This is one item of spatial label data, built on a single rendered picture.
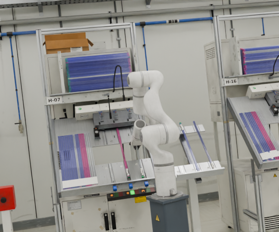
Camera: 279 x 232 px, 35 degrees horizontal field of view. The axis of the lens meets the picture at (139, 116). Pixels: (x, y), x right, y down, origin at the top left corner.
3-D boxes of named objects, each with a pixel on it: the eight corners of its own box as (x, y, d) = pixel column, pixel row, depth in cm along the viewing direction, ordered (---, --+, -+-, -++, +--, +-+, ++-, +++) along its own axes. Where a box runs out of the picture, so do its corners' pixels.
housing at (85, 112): (137, 118, 356) (138, 106, 346) (76, 126, 348) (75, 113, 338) (135, 112, 362) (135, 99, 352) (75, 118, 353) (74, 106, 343)
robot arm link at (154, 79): (152, 149, 258) (179, 145, 262) (156, 140, 247) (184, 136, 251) (134, 78, 280) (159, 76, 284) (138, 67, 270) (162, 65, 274)
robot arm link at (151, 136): (176, 164, 253) (172, 123, 252) (145, 169, 248) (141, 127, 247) (170, 162, 264) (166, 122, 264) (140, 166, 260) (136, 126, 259)
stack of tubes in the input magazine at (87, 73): (133, 85, 346) (129, 51, 345) (68, 92, 338) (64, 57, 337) (131, 86, 359) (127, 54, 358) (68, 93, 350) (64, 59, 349)
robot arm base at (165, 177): (189, 194, 254) (186, 163, 254) (162, 201, 245) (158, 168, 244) (171, 190, 271) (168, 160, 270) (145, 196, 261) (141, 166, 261)
